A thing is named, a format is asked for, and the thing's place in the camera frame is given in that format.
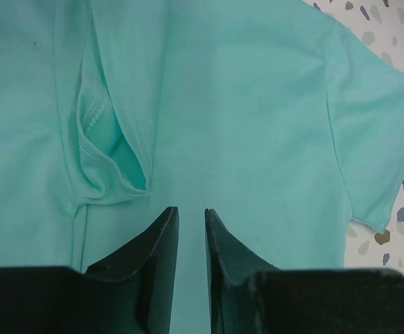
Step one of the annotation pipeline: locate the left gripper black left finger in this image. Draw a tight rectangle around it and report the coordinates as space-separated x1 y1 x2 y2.
0 207 179 333

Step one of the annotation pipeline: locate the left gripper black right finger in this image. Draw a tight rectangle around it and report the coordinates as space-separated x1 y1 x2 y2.
204 209 404 333

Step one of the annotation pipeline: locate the teal t shirt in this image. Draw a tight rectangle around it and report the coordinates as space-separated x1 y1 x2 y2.
0 1 404 333

